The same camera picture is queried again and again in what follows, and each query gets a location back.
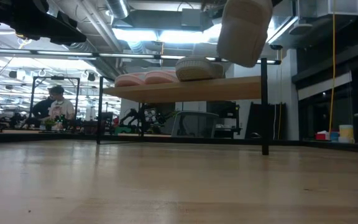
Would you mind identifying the pink slide sandal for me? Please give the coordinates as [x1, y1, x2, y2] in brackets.
[114, 73, 149, 88]
[143, 70, 180, 85]

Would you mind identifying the grey slide sandal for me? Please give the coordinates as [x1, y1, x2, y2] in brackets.
[175, 56, 226, 82]
[216, 0, 273, 68]

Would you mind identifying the person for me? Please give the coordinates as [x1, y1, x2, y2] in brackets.
[31, 93, 55, 128]
[47, 85, 76, 130]

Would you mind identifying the long linear light bar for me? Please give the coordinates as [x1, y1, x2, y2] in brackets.
[0, 47, 282, 65]

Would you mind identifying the small background potted plant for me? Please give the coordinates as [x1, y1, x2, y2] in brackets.
[43, 118, 58, 131]

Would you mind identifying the bright ceiling light panel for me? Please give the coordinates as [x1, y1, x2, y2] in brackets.
[112, 27, 223, 44]

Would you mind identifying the grey office chair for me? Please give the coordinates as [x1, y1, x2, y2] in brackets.
[170, 111, 220, 139]

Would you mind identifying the black equipment cart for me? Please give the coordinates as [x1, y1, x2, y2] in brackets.
[206, 101, 242, 139]

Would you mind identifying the red box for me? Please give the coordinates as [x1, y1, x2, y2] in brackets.
[314, 131, 331, 141]

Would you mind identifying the yellow and white cup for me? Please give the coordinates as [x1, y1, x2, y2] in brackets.
[338, 124, 355, 144]

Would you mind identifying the black background rig frame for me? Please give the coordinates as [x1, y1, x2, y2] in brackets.
[29, 75, 81, 131]

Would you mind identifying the round silver ventilation duct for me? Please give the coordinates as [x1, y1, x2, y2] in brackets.
[106, 0, 131, 19]

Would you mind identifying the rectangular metal air duct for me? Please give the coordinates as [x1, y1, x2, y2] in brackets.
[112, 8, 213, 32]

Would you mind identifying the wooden shelf with black frame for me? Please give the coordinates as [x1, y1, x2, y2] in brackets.
[96, 57, 270, 156]

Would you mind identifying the black metal table frame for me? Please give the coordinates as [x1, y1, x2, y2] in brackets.
[0, 129, 358, 155]

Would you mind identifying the yellow cable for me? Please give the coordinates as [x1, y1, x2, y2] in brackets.
[328, 0, 337, 135]

